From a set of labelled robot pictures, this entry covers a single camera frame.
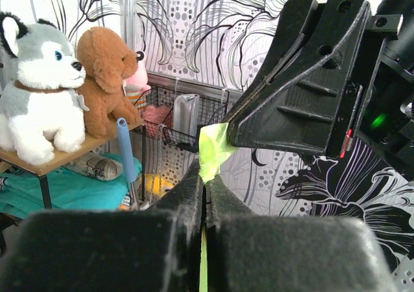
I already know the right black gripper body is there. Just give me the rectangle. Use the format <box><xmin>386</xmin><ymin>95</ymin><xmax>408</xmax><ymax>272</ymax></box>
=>
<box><xmin>342</xmin><ymin>0</ymin><xmax>413</xmax><ymax>181</ymax></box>

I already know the green plastic trash bag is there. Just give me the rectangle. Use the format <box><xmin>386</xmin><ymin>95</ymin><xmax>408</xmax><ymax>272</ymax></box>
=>
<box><xmin>199</xmin><ymin>122</ymin><xmax>237</xmax><ymax>292</ymax></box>

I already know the pink bunny plush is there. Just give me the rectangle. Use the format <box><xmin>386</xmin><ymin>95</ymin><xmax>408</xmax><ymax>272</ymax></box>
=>
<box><xmin>124</xmin><ymin>51</ymin><xmax>151</xmax><ymax>104</ymax></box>

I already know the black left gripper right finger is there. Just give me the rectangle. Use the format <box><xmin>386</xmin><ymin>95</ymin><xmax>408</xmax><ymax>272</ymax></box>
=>
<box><xmin>206</xmin><ymin>176</ymin><xmax>396</xmax><ymax>291</ymax></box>

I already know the yellow duck plush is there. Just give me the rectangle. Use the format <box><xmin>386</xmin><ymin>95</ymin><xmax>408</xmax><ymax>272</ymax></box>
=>
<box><xmin>144</xmin><ymin>174</ymin><xmax>174</xmax><ymax>203</ymax></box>

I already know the black wire basket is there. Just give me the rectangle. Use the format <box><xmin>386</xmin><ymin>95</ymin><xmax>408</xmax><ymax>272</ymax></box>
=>
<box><xmin>128</xmin><ymin>85</ymin><xmax>229</xmax><ymax>153</ymax></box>

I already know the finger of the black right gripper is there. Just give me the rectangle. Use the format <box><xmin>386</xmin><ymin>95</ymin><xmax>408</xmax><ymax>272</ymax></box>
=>
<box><xmin>252</xmin><ymin>0</ymin><xmax>320</xmax><ymax>89</ymax></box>
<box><xmin>225</xmin><ymin>0</ymin><xmax>371</xmax><ymax>156</ymax></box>

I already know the silver foil pouch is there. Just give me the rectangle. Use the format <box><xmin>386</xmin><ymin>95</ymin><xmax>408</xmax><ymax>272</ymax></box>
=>
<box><xmin>173</xmin><ymin>94</ymin><xmax>200</xmax><ymax>137</ymax></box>

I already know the teal folded cloth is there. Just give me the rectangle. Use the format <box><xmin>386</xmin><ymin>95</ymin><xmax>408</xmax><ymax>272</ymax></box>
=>
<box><xmin>1</xmin><ymin>167</ymin><xmax>130</xmax><ymax>219</ymax></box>

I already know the black metal shelf rack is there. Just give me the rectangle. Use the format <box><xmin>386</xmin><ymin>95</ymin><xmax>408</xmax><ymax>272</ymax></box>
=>
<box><xmin>1</xmin><ymin>122</ymin><xmax>143</xmax><ymax>208</ymax></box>

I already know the blue handled floor mop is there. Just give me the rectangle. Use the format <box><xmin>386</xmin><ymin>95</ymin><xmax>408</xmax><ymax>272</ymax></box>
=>
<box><xmin>116</xmin><ymin>117</ymin><xmax>140</xmax><ymax>210</ymax></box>

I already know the white dog plush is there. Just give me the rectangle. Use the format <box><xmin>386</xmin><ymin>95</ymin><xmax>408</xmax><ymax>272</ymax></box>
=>
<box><xmin>1</xmin><ymin>12</ymin><xmax>86</xmax><ymax>166</ymax></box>

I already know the brown teddy bear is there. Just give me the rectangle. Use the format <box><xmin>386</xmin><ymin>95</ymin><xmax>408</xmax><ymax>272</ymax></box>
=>
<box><xmin>76</xmin><ymin>27</ymin><xmax>142</xmax><ymax>139</ymax></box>

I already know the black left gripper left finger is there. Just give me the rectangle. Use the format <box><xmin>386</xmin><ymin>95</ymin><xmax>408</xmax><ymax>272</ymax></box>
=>
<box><xmin>1</xmin><ymin>160</ymin><xmax>204</xmax><ymax>291</ymax></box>

